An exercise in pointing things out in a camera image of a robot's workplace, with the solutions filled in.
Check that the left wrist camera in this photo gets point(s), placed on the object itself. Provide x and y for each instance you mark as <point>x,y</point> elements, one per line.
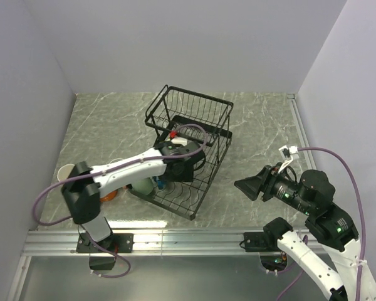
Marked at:
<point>176,139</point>

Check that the aluminium mounting rail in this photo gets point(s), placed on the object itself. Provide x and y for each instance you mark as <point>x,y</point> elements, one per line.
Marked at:
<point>148,240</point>

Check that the mint green cup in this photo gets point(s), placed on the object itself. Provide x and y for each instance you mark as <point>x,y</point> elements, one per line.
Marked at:
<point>143,186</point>

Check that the orange mug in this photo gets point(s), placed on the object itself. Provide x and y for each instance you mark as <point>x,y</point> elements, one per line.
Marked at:
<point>109,196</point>

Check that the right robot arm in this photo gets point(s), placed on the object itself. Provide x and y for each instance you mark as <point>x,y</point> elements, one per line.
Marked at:
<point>330,225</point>

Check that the blue faceted mug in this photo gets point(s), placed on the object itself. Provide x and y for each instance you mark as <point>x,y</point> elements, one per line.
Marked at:
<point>159,184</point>

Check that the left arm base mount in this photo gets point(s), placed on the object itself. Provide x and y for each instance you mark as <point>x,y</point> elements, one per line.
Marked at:
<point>115,243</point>

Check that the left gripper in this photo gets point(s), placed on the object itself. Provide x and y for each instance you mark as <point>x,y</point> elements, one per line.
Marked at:
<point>187,175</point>

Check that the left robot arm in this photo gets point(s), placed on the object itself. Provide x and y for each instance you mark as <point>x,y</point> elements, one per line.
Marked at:
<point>86,185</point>

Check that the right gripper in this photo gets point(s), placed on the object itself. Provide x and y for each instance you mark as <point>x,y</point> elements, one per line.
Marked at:
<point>250,185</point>

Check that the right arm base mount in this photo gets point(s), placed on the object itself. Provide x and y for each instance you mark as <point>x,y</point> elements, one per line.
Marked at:
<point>266,241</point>

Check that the black wire dish rack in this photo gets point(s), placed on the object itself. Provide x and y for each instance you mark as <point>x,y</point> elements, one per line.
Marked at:
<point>184,121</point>

